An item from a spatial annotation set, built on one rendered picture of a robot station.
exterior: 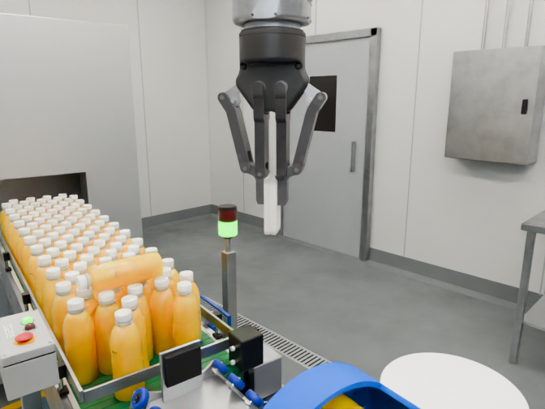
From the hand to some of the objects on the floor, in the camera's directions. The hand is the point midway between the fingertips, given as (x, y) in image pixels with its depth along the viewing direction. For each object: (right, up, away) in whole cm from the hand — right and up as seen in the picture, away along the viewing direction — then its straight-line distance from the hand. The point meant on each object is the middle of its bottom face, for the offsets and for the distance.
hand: (272, 204), depth 55 cm
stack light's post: (-15, -123, +122) cm, 174 cm away
